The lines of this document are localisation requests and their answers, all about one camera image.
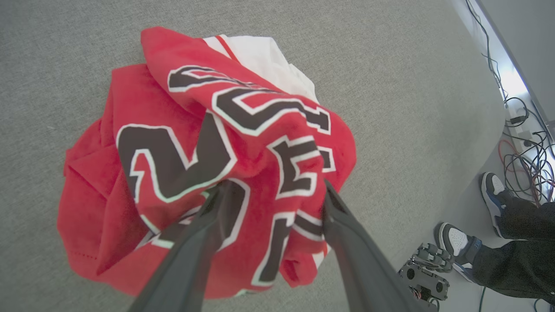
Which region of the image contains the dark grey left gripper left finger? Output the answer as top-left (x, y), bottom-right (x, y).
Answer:
top-left (128, 180), bottom-right (235, 312)

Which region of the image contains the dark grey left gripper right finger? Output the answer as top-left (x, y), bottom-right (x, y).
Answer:
top-left (322, 179), bottom-right (434, 312)

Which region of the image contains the red and white jersey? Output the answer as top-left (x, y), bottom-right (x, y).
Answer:
top-left (57, 26), bottom-right (357, 299)

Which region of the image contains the grey robotic hand device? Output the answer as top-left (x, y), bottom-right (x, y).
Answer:
top-left (398, 243), bottom-right (454, 302)

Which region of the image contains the black white blue sneaker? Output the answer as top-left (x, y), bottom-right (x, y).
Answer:
top-left (434, 222), bottom-right (483, 283)
top-left (480, 172), bottom-right (515, 238)

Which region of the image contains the black trouser leg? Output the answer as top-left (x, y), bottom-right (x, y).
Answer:
top-left (496, 197), bottom-right (555, 241)
top-left (472, 238), bottom-right (555, 305)

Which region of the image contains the grey fabric sofa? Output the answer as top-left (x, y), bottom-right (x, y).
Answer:
top-left (0, 0), bottom-right (507, 312)

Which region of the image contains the white power strip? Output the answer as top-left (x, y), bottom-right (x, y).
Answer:
top-left (505, 107), bottom-right (535, 144)

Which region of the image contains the red cable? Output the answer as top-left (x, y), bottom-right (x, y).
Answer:
top-left (498, 139), bottom-right (543, 205)

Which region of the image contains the tangled black cable bundle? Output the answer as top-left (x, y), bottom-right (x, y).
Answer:
top-left (503, 96), bottom-right (555, 204)

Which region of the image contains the thin black cable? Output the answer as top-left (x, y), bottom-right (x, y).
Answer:
top-left (466, 0), bottom-right (509, 107)

